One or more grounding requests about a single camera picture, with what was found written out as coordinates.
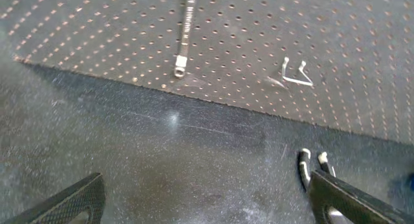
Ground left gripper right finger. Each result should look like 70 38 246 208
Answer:
307 169 414 224

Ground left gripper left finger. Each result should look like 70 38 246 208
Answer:
0 172 107 224

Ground black pliers with white tips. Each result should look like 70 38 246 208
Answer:
297 148 337 193

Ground black pegboard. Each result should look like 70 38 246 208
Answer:
0 0 414 146

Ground metal hook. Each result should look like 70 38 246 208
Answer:
281 56 314 87

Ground wrench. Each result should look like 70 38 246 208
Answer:
173 0 199 79

